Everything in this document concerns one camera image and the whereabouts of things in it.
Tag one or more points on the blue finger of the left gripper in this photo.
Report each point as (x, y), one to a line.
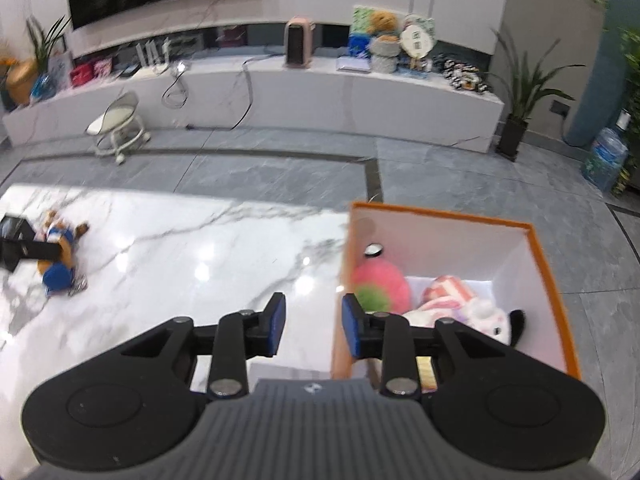
(35, 249)

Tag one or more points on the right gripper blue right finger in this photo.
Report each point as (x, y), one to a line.
(366, 333)

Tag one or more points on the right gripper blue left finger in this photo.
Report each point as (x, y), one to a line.
(252, 333)

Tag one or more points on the black charger box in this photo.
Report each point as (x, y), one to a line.
(16, 235)

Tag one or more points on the pink fluffy peach plush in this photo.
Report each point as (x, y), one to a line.
(379, 286)

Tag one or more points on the brown dog plush blue outfit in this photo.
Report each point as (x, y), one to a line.
(61, 275)

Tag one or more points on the striped hat panda plush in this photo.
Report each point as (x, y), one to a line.
(450, 297)

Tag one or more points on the orange storage box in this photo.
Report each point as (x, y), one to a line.
(488, 273)

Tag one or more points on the pink wallet case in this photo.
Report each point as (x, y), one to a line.
(426, 373)

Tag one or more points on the metal keyring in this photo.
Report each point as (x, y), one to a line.
(79, 285)

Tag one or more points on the white stool chair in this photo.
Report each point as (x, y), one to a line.
(119, 128)

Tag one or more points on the white wifi router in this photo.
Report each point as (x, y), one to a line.
(154, 55)

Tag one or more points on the white marble tv bench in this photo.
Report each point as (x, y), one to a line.
(263, 93)

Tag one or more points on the grey tablet notebook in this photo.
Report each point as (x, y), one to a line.
(353, 65)

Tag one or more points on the black white cow toys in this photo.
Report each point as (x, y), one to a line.
(464, 77)

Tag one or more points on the potted long leaf plant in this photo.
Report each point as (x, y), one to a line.
(525, 86)

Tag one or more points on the round paper fan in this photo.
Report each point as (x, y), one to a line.
(417, 39)

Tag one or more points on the pink space heater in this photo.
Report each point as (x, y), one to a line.
(298, 36)

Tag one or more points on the blue water jug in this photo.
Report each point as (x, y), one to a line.
(605, 159)

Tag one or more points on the brown teddy bear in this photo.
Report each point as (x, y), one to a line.
(384, 24)

